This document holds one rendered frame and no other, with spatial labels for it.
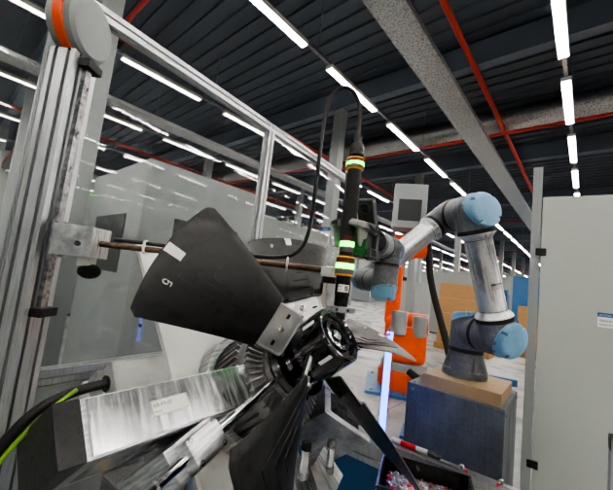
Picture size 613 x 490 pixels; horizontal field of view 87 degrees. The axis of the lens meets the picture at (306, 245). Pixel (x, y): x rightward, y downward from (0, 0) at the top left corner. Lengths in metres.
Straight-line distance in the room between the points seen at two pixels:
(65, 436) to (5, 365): 0.49
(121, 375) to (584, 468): 2.42
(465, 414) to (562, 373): 1.30
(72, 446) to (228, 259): 0.32
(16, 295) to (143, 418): 0.50
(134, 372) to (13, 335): 0.41
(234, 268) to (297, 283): 0.23
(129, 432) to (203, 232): 0.31
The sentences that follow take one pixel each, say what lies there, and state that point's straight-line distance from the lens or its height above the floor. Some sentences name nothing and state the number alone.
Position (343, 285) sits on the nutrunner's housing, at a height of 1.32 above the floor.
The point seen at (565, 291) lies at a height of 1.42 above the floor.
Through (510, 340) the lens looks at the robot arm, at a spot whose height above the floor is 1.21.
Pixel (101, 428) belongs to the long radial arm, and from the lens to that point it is 0.53.
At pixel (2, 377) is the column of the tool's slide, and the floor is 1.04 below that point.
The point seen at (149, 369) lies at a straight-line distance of 0.62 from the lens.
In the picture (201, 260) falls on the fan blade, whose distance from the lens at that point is 0.58.
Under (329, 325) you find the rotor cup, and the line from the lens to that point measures 0.66.
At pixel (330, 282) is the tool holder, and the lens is 0.74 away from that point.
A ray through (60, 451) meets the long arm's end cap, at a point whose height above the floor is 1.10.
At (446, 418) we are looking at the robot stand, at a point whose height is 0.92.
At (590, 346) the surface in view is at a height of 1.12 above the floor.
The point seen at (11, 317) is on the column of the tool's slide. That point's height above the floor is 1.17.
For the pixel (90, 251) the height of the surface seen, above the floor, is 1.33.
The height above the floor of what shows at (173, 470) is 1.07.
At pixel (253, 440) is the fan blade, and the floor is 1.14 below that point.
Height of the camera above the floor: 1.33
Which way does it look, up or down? 6 degrees up
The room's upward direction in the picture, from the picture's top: 7 degrees clockwise
